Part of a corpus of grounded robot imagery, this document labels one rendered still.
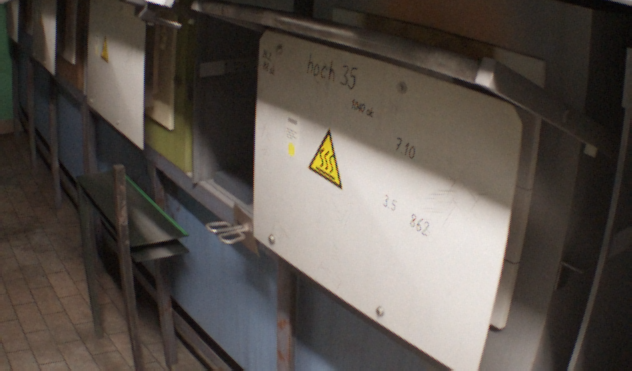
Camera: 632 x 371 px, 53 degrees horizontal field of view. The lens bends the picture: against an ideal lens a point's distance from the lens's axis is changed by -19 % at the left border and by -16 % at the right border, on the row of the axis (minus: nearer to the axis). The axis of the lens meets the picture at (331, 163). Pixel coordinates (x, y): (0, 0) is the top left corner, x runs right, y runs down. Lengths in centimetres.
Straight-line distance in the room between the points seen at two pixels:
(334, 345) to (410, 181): 69
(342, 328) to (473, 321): 65
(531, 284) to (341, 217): 34
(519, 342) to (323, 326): 66
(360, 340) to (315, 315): 17
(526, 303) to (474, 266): 15
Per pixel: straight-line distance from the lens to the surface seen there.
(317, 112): 119
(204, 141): 191
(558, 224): 101
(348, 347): 160
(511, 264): 107
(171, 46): 199
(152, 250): 207
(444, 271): 101
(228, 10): 119
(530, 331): 109
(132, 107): 200
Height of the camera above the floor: 152
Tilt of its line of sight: 18 degrees down
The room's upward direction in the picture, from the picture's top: 3 degrees clockwise
